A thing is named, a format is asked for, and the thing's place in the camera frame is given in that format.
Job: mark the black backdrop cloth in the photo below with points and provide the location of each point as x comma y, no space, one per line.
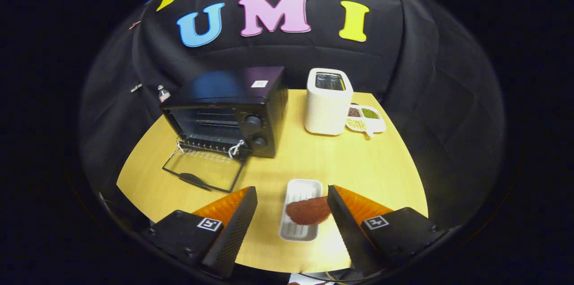
278,52

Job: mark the white divided dish of beans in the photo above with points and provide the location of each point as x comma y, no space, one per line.
370,114

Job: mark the white bread toaster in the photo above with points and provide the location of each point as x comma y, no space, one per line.
326,110

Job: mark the silver metal clip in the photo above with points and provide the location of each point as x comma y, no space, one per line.
136,88

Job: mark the black toaster oven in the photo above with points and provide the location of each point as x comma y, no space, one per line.
233,85

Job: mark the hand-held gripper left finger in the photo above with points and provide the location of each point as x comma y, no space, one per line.
237,231

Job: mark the reddish-brown meat slice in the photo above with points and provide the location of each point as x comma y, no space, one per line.
307,211

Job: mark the clear plastic bottle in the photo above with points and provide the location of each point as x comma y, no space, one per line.
163,94

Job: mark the pink cloth clip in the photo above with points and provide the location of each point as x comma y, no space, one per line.
134,25

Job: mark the white ribbed tray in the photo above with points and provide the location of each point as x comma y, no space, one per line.
298,188

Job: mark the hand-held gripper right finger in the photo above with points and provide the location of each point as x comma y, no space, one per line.
347,231

